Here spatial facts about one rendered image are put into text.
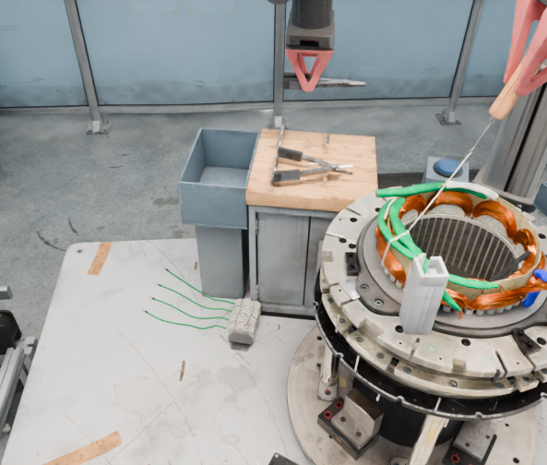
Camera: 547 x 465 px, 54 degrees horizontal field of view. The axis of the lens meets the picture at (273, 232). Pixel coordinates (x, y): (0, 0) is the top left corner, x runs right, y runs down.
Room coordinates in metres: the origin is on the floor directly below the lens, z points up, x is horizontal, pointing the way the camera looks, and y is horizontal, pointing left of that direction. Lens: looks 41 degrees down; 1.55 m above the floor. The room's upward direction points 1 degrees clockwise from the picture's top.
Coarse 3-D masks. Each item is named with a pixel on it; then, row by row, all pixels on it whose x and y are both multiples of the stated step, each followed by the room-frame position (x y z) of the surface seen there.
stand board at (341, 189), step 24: (264, 144) 0.78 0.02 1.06; (288, 144) 0.79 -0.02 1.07; (312, 144) 0.79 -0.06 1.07; (336, 144) 0.79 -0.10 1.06; (360, 144) 0.79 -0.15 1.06; (264, 168) 0.71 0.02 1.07; (288, 168) 0.71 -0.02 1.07; (312, 168) 0.72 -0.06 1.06; (360, 168) 0.72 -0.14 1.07; (264, 192) 0.65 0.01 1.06; (288, 192) 0.65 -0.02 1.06; (312, 192) 0.65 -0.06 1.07; (336, 192) 0.65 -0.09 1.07; (360, 192) 0.65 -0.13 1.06
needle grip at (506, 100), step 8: (520, 64) 0.48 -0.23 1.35; (536, 72) 0.47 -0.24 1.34; (512, 80) 0.48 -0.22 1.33; (504, 88) 0.48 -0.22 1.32; (512, 88) 0.47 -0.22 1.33; (504, 96) 0.47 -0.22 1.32; (512, 96) 0.47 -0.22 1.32; (496, 104) 0.47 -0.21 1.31; (504, 104) 0.47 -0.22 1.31; (512, 104) 0.47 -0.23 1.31; (496, 112) 0.47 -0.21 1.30; (504, 112) 0.47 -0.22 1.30
